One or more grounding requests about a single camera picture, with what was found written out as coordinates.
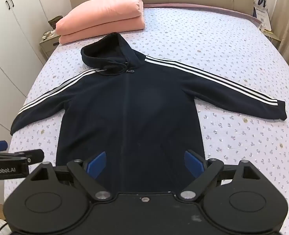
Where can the white tote bag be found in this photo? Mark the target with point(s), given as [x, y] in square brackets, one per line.
[262, 14]

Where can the white wardrobe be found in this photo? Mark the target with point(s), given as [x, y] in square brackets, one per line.
[10, 53]

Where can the beige nightstand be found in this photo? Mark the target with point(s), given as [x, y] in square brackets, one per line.
[272, 38]
[48, 46]

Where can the bed with floral sheet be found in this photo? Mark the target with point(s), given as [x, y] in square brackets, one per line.
[232, 73]

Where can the navy hoodie with white stripes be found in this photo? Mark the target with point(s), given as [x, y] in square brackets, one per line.
[134, 115]

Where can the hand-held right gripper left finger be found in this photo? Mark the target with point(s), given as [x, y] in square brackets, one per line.
[96, 164]

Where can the dark basket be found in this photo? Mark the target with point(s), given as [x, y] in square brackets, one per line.
[55, 21]

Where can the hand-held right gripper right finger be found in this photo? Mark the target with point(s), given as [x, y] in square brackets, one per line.
[193, 164]

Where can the pale curtain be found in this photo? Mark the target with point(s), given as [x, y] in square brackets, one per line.
[288, 29]

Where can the folded pink quilt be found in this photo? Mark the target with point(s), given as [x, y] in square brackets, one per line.
[103, 17]

